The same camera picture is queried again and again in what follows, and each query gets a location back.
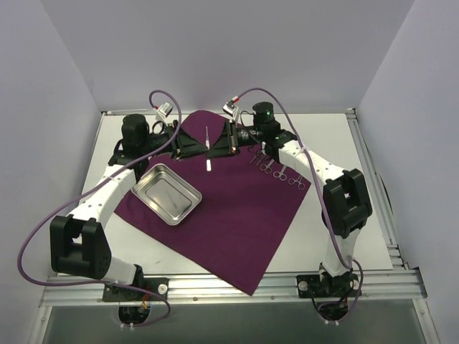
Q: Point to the aluminium right rail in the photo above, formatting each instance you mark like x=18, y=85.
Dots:
x=378, y=194

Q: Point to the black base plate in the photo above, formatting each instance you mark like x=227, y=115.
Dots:
x=325, y=286
x=152, y=289

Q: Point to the steel surgical scissors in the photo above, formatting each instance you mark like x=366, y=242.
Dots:
x=280, y=174

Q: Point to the purple cloth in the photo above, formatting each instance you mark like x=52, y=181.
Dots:
x=236, y=229

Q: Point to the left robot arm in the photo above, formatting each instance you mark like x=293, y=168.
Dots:
x=78, y=243

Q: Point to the aluminium front rail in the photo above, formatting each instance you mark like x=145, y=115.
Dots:
x=206, y=289

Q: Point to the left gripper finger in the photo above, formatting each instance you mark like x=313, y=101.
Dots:
x=191, y=151
x=186, y=141

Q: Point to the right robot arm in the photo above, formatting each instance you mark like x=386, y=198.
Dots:
x=343, y=194

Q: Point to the steel forceps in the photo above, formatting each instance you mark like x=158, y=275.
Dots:
x=267, y=168
x=297, y=181

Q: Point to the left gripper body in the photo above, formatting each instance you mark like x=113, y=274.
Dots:
x=176, y=142

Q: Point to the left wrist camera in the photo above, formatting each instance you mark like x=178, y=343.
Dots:
x=163, y=111

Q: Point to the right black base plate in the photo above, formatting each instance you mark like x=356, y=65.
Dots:
x=325, y=286

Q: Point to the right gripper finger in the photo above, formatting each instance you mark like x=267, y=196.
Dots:
x=223, y=141
x=219, y=152

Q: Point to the steel instrument tray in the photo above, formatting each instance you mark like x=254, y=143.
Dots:
x=167, y=194

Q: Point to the aluminium rail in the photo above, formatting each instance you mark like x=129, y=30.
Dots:
x=378, y=194
x=206, y=289

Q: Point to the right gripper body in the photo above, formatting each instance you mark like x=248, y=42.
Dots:
x=232, y=136

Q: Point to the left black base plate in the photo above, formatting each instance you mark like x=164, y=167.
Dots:
x=152, y=289

